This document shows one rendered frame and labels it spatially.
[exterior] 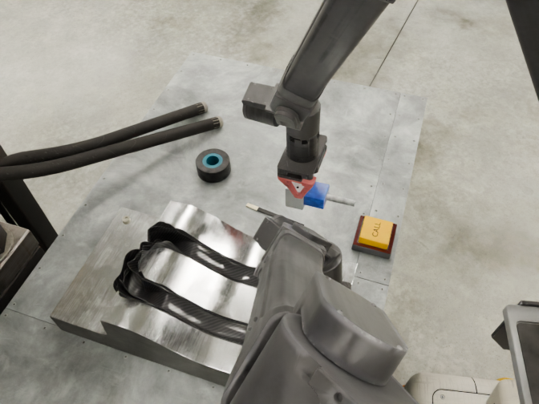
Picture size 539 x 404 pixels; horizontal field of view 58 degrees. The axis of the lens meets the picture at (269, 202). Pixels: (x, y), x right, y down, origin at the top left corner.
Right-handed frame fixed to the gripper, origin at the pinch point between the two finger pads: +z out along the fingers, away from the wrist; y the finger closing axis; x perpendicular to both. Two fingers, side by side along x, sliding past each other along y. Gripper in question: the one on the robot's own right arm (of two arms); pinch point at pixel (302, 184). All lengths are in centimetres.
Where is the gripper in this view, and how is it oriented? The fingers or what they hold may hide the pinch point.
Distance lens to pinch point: 92.9
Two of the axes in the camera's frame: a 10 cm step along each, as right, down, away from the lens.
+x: 9.4, 2.3, -2.4
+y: -3.3, 7.4, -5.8
